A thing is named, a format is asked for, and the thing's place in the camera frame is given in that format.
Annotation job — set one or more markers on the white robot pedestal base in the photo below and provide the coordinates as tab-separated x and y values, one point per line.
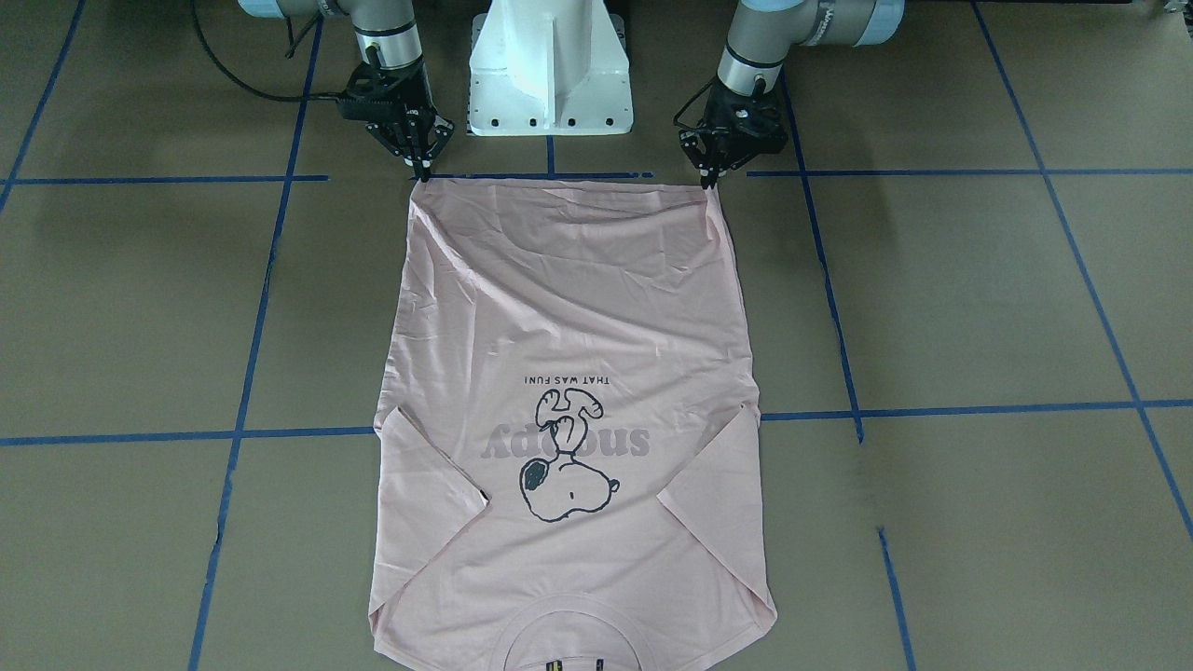
548	68

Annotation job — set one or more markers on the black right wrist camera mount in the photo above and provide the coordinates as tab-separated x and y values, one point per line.
364	97

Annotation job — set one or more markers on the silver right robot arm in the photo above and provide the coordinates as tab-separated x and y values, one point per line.
386	31

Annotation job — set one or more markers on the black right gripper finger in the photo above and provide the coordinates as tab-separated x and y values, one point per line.
399	144
433	135

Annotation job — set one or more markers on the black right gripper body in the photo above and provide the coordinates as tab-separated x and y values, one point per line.
411	131

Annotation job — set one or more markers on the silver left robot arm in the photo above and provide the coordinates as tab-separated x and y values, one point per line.
763	32

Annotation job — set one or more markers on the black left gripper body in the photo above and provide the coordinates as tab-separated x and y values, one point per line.
722	142

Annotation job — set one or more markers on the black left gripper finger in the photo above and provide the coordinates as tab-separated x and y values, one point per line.
692	145
717	161

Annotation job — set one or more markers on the pink Snoopy t-shirt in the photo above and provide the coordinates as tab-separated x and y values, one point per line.
569	434

